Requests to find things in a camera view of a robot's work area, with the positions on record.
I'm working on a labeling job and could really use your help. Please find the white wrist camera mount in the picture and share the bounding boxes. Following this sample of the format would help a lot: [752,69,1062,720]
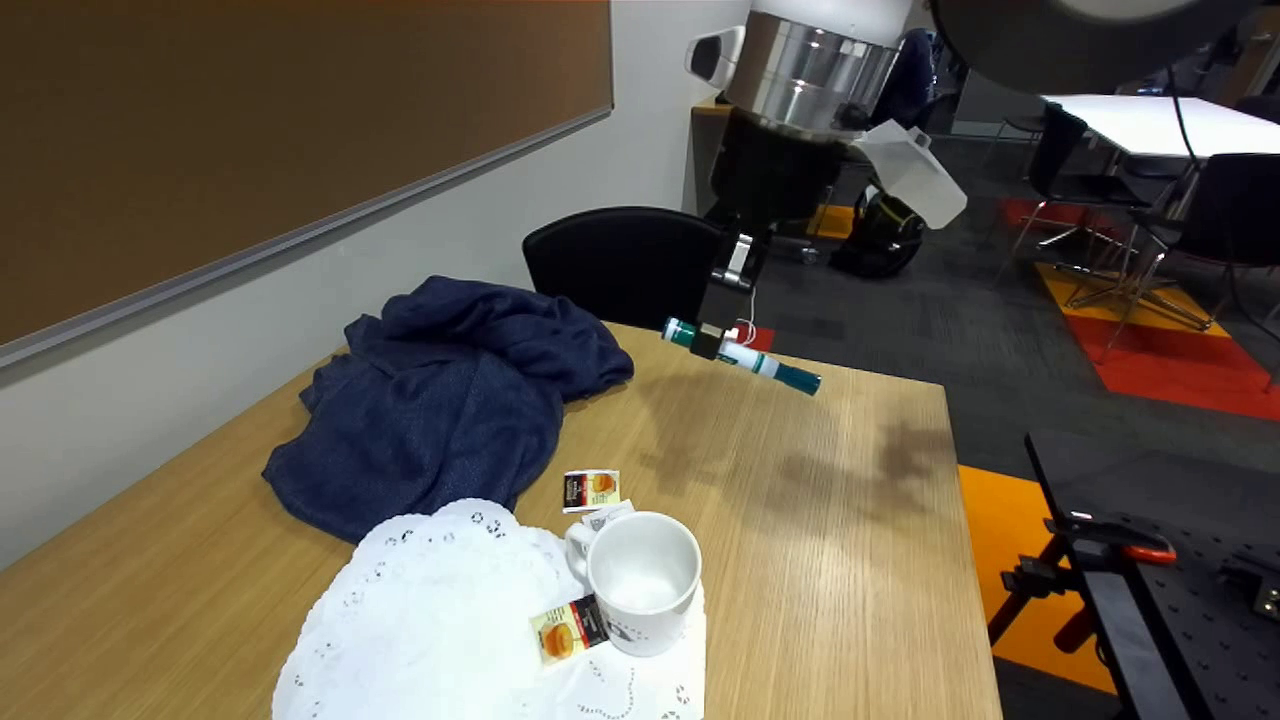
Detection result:
[847,115,971,231]

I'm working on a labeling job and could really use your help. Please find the black background chair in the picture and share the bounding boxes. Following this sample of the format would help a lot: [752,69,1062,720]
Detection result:
[1155,147,1280,326]

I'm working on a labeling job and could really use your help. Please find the white ceramic mug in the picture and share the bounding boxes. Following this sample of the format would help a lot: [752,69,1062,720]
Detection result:
[566,508,704,661]

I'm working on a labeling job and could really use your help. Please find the yellow box under desk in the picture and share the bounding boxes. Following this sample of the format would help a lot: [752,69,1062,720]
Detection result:
[805,199,861,245]

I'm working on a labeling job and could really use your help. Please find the small tea bag packet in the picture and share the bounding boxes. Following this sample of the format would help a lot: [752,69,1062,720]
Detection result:
[559,463,623,514]
[529,591,612,663]

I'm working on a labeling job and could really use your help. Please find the black office chair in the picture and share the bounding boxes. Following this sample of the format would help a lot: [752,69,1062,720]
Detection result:
[521,202,737,336]

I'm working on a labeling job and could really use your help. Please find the black perforated mounting board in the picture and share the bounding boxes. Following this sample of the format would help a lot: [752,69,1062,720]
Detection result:
[1026,430,1280,720]

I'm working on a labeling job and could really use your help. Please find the black backpack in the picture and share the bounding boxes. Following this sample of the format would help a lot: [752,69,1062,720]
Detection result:
[830,182,932,285]

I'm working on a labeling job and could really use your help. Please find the white background table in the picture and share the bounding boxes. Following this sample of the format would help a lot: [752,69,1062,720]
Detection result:
[1042,87,1280,162]

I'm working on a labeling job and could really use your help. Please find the white lace paper doily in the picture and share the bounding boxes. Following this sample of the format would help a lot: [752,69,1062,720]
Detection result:
[267,495,711,720]

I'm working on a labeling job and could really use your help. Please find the brown cork pin board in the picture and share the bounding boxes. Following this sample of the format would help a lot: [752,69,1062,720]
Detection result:
[0,0,618,383]

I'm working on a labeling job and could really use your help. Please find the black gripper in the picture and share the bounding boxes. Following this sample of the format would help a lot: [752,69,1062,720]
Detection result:
[687,110,853,358]

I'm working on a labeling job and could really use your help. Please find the dark blue cloth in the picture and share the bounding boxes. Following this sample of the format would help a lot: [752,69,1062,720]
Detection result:
[262,271,635,546]

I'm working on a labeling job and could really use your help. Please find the seated person in blue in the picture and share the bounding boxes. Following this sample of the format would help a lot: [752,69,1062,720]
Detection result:
[872,25,945,134]

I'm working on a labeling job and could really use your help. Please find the green marker pen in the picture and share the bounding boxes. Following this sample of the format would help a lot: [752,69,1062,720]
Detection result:
[659,316,830,400]

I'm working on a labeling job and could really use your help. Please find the wooden background desk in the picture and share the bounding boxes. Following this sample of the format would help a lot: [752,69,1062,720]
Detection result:
[687,94,737,220]

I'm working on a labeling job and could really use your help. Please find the orange handled black clamp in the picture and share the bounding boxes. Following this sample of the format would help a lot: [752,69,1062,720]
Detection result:
[984,508,1183,656]

